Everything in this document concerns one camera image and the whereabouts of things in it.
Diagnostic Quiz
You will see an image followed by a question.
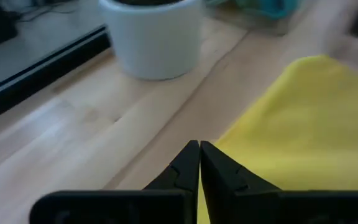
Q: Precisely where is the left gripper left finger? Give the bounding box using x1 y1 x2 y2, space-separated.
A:
29 139 201 224

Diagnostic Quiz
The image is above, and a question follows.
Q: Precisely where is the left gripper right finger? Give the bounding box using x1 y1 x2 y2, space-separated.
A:
200 140 358 224

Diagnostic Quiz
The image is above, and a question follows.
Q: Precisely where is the yellow microfiber towel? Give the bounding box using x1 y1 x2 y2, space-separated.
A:
197 55 358 224

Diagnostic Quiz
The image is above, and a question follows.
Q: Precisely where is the blue microfiber towel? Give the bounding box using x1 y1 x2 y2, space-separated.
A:
234 0 301 20

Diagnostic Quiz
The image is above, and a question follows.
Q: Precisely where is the clear plastic bin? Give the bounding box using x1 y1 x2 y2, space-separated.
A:
205 0 304 35

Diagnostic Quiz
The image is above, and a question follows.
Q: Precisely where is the snake plant in white pot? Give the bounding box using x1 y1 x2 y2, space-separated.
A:
99 0 205 81

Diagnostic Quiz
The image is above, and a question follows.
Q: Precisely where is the black aluminium rig frame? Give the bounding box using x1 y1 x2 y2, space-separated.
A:
0 24 111 127

